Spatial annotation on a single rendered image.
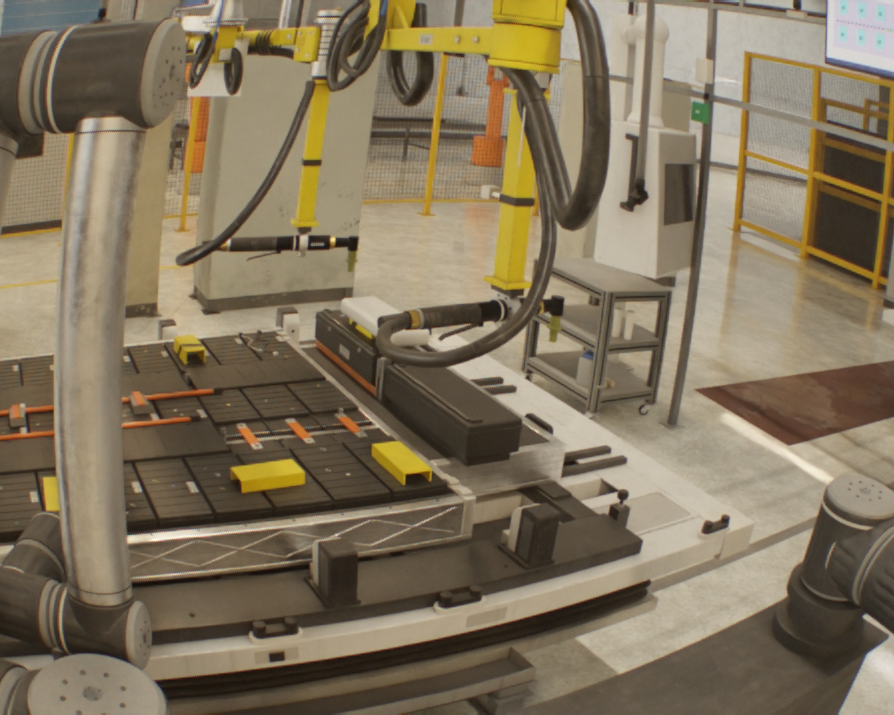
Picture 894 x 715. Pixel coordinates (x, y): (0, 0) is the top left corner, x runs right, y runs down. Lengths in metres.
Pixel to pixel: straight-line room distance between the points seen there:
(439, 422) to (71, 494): 1.45
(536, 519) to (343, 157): 5.14
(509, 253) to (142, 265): 4.78
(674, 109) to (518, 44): 7.61
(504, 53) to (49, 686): 0.98
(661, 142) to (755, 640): 3.29
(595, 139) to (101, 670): 0.88
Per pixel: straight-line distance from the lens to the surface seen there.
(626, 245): 4.86
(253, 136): 6.66
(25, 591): 1.23
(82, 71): 1.04
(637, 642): 3.48
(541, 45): 1.17
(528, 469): 2.47
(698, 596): 3.84
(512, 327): 1.76
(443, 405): 2.36
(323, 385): 2.70
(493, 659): 2.63
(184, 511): 1.98
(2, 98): 1.10
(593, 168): 1.11
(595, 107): 1.10
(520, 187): 2.14
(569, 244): 8.43
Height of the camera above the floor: 1.96
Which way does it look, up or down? 20 degrees down
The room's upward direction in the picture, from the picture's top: 6 degrees clockwise
